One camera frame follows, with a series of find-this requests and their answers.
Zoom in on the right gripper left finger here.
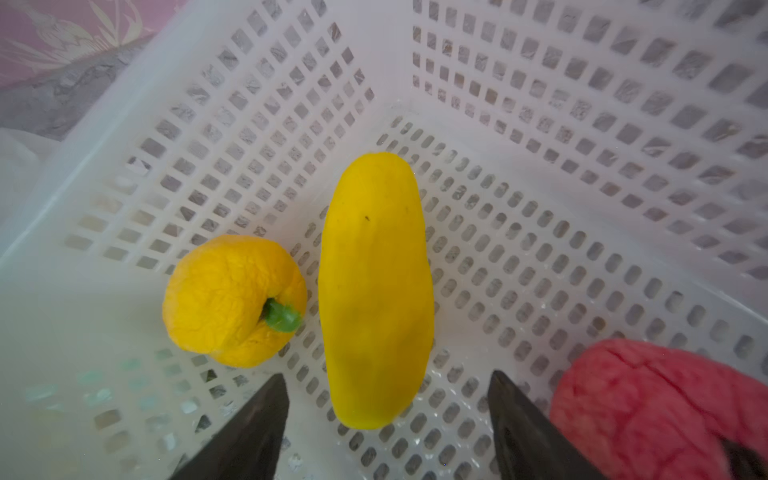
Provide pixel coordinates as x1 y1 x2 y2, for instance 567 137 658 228
172 374 290 480

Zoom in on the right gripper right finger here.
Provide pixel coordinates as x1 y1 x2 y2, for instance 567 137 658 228
487 370 604 480

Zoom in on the pink red fruit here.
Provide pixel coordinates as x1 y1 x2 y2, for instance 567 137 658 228
550 339 767 479

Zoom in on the yellow bell pepper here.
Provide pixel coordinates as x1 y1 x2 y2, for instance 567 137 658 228
162 235 307 368

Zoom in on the yellow starfruit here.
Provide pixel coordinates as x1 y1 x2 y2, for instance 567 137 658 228
318 152 435 430

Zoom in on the white perforated plastic basket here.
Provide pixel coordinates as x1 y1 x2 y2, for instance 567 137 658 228
1 1 767 479

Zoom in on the white plastic bag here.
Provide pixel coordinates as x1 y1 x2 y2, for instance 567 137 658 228
0 128 60 224

